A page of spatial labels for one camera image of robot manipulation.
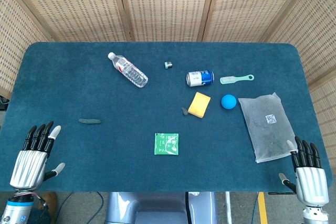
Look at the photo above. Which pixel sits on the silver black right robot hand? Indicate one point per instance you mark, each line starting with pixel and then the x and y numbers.
pixel 311 182

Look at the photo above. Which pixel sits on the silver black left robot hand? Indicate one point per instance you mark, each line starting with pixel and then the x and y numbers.
pixel 29 166

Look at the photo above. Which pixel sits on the dark green elongated object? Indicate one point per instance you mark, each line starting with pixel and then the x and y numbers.
pixel 89 121

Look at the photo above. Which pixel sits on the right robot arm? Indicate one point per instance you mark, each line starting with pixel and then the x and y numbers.
pixel 315 214

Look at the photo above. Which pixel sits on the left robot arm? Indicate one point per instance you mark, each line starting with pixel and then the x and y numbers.
pixel 17 211

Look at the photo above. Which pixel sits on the small dark grey object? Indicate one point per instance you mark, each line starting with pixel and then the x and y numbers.
pixel 185 111

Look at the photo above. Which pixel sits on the brown rounded object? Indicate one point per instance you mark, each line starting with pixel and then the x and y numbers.
pixel 51 200

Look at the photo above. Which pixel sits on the clear plastic bag with soil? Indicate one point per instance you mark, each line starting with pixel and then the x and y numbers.
pixel 265 129

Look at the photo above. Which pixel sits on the white table leg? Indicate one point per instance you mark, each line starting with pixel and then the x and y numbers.
pixel 228 208

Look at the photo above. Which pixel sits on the blue felt table cloth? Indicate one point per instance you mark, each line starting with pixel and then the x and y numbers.
pixel 118 108

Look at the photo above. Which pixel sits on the blue ball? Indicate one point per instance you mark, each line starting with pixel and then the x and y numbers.
pixel 228 102

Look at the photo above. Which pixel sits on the mint green brush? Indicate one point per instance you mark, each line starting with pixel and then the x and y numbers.
pixel 228 79

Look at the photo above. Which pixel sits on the grey blue robot torso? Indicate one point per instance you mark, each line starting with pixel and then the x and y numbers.
pixel 157 208

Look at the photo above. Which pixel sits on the yellow sponge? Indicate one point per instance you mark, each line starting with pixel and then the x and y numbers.
pixel 200 104

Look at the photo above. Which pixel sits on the clear plastic water bottle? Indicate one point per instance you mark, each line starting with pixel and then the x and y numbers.
pixel 130 70

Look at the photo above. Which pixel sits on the green tea packet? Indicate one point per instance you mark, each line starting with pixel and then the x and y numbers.
pixel 166 144

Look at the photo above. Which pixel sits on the blue white drink can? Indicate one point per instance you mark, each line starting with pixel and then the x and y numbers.
pixel 199 78

